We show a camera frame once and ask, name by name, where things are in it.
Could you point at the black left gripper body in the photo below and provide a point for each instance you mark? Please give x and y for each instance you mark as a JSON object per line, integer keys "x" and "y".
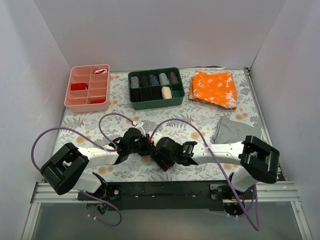
{"x": 145, "y": 146}

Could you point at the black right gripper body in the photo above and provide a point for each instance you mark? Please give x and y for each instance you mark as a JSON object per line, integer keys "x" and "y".
{"x": 160, "y": 160}

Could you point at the green divided organiser box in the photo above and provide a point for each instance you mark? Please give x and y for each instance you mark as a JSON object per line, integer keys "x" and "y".
{"x": 178, "y": 91}

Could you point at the orange and cream underwear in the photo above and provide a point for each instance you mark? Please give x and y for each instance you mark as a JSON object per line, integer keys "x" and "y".
{"x": 165, "y": 165}

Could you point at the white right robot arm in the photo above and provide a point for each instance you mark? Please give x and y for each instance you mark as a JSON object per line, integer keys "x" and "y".
{"x": 259, "y": 160}

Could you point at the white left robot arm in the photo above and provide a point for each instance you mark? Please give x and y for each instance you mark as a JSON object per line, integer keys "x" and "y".
{"x": 67, "y": 169}

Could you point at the red rolled underwear front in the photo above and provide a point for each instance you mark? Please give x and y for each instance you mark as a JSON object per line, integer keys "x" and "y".
{"x": 99, "y": 101}

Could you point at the red white rolled underwear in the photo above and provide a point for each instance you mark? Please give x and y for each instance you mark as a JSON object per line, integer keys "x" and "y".
{"x": 101, "y": 71}

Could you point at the floral patterned table mat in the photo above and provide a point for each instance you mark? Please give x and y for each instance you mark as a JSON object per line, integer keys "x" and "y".
{"x": 190, "y": 121}

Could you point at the black rolled sock front left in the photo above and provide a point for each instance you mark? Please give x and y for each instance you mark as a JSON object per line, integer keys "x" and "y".
{"x": 135, "y": 95}

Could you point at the black rolled sock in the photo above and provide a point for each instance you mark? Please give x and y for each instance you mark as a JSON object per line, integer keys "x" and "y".
{"x": 146, "y": 94}
{"x": 156, "y": 93}
{"x": 144, "y": 81}
{"x": 135, "y": 95}

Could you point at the black rolled sock front middle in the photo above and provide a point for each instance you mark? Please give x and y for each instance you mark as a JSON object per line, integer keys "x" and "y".
{"x": 146, "y": 94}

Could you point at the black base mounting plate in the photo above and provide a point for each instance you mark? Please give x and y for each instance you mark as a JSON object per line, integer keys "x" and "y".
{"x": 212, "y": 195}

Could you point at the black rolled sock front right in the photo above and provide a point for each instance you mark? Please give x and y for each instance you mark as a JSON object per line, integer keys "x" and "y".
{"x": 156, "y": 93}

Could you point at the cream rolled sock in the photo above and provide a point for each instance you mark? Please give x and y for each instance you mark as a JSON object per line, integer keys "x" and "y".
{"x": 166, "y": 92}

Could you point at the grey striped rolled sock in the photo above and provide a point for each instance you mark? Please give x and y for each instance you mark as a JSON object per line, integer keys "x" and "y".
{"x": 134, "y": 82}

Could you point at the blue striped rolled sock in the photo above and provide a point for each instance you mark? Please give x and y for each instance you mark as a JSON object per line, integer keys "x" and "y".
{"x": 154, "y": 80}

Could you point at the grey folded cloth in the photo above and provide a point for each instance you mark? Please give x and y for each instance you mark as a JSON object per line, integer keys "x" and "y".
{"x": 229, "y": 131}

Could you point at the pink divided organiser box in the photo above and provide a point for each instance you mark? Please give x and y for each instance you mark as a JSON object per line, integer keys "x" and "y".
{"x": 88, "y": 89}

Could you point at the white grey striped sock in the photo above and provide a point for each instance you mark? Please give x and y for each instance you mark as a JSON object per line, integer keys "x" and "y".
{"x": 163, "y": 79}

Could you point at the dark grey rolled sock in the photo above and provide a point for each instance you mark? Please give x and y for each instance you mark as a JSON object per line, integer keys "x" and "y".
{"x": 173, "y": 78}

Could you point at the orange white patterned cloth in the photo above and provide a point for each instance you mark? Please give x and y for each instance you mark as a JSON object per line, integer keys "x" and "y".
{"x": 214, "y": 88}

